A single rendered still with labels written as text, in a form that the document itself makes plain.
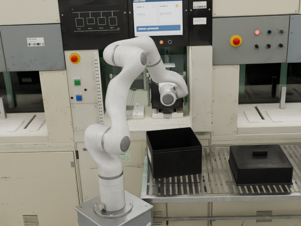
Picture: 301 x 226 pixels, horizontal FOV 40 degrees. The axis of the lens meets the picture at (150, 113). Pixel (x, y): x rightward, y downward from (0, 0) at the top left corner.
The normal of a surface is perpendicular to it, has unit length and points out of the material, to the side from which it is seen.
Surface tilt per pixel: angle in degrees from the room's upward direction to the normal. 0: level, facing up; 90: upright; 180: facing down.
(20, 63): 90
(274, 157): 0
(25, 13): 90
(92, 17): 90
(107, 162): 30
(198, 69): 90
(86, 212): 0
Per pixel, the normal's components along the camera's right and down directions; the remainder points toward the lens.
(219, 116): -0.03, 0.36
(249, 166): -0.04, -0.93
